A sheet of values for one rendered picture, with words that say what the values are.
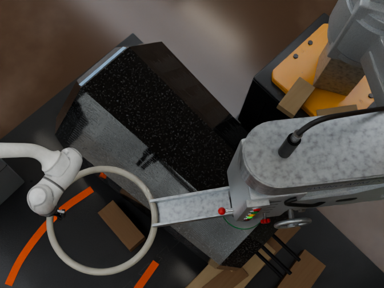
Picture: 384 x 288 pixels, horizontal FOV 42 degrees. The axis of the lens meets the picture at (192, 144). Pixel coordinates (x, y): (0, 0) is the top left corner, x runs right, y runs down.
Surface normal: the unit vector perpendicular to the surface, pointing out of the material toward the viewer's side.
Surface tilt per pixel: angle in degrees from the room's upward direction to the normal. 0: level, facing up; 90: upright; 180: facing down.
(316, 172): 0
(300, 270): 0
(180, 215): 16
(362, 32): 90
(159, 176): 45
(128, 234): 0
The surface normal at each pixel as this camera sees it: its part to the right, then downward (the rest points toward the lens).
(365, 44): -0.45, 0.84
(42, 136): 0.05, -0.31
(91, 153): -0.44, 0.27
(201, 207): -0.22, -0.27
